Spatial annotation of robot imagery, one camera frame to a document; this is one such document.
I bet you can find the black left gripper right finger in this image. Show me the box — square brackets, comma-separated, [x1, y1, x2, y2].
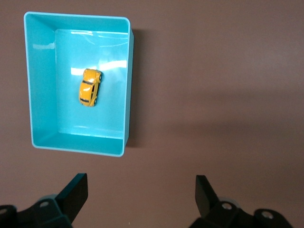
[190, 175, 294, 228]

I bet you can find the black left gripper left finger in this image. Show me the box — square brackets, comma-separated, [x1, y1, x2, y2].
[0, 173, 88, 228]

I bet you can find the yellow beetle toy car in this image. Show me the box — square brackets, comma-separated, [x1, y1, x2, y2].
[78, 68, 103, 107]

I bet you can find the turquoise plastic bin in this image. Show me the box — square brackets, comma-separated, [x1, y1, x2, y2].
[23, 11, 135, 158]

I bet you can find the brown table mat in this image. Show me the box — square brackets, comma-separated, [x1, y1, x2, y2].
[0, 0, 304, 228]

